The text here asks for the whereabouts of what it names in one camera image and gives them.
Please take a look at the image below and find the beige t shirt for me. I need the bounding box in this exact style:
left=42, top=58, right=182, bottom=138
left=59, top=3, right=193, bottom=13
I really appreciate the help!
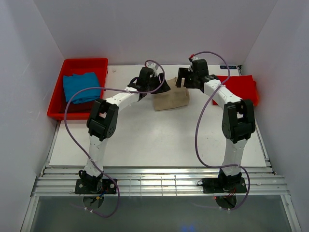
left=153, top=77, right=190, bottom=111

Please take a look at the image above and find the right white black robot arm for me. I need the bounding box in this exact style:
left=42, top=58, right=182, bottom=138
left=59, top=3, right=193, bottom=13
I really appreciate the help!
left=176, top=57, right=255, bottom=193

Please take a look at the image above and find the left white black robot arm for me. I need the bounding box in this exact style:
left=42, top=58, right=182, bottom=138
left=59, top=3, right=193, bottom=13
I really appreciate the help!
left=79, top=67, right=170, bottom=193

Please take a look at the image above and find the blue label sticker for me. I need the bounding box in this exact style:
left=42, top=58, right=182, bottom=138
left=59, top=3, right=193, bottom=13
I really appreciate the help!
left=220, top=65, right=237, bottom=70

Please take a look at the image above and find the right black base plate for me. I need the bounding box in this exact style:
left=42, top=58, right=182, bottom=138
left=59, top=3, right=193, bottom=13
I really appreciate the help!
left=197, top=178, right=247, bottom=193

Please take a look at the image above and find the red folded t shirt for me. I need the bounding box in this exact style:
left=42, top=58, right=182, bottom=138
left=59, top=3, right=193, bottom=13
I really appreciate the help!
left=225, top=75, right=259, bottom=106

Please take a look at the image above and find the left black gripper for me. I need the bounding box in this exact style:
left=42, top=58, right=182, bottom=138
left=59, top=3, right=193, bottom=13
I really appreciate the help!
left=146, top=73, right=170, bottom=95

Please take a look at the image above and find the blue folded t shirt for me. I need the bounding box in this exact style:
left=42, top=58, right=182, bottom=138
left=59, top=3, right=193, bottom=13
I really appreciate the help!
left=62, top=72, right=101, bottom=104

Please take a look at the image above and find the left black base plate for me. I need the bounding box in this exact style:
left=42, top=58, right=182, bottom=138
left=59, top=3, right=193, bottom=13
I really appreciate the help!
left=74, top=178, right=117, bottom=195

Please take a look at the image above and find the red plastic bin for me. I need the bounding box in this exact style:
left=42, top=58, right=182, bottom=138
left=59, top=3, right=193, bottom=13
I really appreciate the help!
left=47, top=58, right=108, bottom=120

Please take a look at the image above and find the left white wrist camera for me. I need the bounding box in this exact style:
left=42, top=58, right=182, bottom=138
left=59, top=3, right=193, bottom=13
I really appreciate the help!
left=144, top=61, right=159, bottom=73

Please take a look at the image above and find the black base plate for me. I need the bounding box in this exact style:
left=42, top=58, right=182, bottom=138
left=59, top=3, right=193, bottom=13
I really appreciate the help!
left=197, top=178, right=247, bottom=193
left=74, top=178, right=117, bottom=195

